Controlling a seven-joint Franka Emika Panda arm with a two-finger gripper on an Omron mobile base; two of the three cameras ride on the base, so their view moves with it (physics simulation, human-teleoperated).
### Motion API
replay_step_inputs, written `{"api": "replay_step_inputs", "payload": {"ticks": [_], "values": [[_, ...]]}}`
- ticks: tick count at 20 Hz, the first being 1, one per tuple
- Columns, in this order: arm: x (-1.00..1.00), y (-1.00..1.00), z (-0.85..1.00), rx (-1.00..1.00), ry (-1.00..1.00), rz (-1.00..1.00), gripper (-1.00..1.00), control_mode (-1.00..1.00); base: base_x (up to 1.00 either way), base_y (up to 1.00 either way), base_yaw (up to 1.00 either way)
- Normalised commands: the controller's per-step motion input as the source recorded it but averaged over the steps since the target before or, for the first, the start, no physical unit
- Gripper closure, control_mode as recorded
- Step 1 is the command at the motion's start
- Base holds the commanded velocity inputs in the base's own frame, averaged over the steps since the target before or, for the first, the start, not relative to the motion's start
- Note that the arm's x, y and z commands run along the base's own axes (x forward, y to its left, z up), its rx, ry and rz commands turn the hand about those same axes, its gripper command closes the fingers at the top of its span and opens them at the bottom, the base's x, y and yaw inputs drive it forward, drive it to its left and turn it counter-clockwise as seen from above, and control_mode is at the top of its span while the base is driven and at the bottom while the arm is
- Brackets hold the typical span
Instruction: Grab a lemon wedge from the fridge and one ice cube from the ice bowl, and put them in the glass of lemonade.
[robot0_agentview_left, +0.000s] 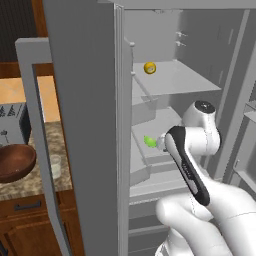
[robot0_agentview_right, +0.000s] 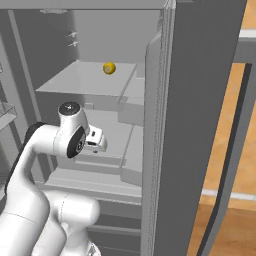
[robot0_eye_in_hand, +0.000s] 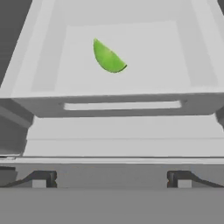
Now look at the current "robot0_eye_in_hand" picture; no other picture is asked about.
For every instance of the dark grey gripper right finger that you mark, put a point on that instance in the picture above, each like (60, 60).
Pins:
(179, 176)

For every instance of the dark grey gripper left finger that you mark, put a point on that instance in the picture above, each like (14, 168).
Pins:
(43, 176)

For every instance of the green lemon wedge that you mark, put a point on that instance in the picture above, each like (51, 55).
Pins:
(108, 59)

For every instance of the white fridge drawer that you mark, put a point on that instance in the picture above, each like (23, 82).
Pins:
(116, 73)

